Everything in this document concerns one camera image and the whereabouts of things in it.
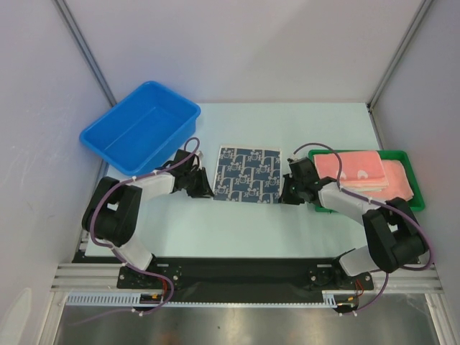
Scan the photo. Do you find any blue plastic bin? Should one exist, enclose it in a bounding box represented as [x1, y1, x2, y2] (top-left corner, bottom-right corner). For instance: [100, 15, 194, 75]
[80, 81, 201, 176]

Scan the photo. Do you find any light pink embroidered towel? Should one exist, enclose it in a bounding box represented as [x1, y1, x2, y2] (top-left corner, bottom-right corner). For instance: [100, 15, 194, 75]
[341, 176, 389, 191]

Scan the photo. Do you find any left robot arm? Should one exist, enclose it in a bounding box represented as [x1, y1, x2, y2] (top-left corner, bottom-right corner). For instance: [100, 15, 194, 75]
[82, 149, 214, 288]

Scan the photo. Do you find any white slotted cable duct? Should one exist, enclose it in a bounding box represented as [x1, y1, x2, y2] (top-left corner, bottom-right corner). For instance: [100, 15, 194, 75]
[66, 290, 173, 306]

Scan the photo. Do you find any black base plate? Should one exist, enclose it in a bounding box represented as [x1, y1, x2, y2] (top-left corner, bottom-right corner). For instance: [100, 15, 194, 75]
[71, 251, 374, 305]

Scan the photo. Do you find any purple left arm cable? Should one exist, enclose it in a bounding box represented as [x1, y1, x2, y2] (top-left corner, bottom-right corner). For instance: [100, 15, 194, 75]
[71, 137, 201, 326]

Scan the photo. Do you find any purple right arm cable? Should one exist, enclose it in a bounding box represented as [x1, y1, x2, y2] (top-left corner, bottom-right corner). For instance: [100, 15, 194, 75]
[293, 142, 436, 317]

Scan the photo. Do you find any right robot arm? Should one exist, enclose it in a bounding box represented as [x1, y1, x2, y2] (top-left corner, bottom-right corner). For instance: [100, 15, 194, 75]
[279, 157, 430, 289]

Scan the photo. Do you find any green plastic tray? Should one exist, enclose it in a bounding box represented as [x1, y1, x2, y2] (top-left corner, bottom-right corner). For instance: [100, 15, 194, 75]
[307, 149, 426, 213]

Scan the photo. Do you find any patterned towel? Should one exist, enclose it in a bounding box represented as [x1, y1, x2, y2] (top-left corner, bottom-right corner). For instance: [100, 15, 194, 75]
[213, 145, 282, 204]

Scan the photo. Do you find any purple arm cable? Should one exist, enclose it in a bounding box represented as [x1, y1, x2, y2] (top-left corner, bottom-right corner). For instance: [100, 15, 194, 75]
[71, 137, 201, 326]
[293, 142, 436, 317]

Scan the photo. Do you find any aluminium frame rail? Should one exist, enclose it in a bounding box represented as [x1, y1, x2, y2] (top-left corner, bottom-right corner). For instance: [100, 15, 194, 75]
[52, 263, 443, 294]

